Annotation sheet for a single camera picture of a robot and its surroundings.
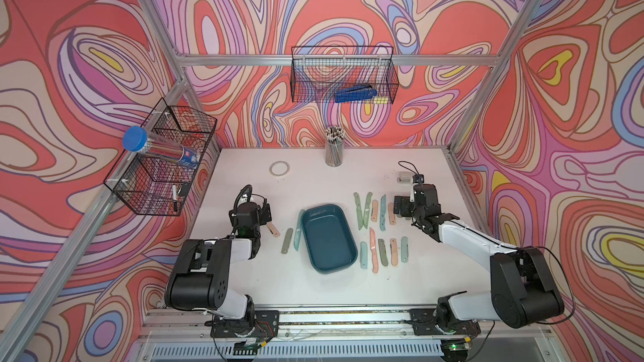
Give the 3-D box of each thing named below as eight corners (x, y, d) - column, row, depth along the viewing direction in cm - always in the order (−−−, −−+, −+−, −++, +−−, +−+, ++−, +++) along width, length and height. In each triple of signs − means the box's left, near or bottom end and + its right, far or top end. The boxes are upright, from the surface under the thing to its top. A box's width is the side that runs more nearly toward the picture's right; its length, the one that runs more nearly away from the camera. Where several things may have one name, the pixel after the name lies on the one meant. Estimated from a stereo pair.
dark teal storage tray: (313, 278, 83) (312, 273, 80) (300, 215, 99) (299, 209, 95) (360, 265, 86) (362, 260, 82) (340, 207, 102) (341, 200, 98)
